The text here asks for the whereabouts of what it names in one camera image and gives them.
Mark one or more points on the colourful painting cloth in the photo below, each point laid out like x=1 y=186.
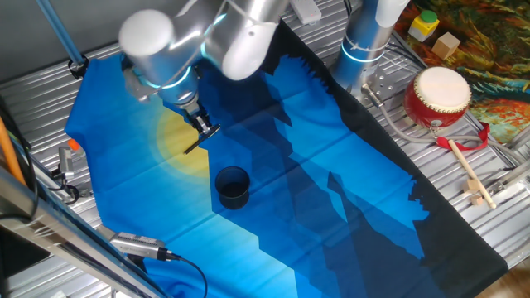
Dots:
x=497 y=41

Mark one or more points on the small wooden block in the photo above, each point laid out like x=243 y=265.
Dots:
x=477 y=200
x=471 y=186

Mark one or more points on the wooden cube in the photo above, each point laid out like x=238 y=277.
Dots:
x=445 y=45

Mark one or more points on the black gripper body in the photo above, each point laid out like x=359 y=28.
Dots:
x=192 y=111

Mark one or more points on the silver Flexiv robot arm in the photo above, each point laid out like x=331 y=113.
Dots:
x=165 y=45

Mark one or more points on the metal frame beam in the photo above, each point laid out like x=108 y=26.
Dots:
x=62 y=236

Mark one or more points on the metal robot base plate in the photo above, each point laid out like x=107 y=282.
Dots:
x=383 y=85

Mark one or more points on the black pole clamp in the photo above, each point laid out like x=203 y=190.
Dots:
x=78 y=68

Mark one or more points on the wooden drumstick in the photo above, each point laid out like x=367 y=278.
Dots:
x=468 y=167

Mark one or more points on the aluminium rail bracket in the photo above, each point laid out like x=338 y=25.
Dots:
x=507 y=180

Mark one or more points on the orange pole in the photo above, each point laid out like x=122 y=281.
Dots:
x=8 y=153

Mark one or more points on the blue mountain print cloth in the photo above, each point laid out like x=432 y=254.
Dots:
x=290 y=165

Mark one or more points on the yellow box with green button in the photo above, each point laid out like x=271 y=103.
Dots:
x=422 y=27

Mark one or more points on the silver camera with black plug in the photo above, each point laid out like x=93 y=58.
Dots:
x=136 y=245

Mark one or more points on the orange capped marker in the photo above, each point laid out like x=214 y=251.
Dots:
x=74 y=145

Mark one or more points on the red drum with white skin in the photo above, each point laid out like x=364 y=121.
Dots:
x=439 y=91

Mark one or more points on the blue pole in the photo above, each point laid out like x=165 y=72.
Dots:
x=60 y=31

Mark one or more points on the dark mesh pen holder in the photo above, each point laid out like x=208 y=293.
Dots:
x=232 y=200

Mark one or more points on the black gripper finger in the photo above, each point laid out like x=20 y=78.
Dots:
x=209 y=128
x=198 y=127

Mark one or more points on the black pen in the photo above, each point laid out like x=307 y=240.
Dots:
x=194 y=145

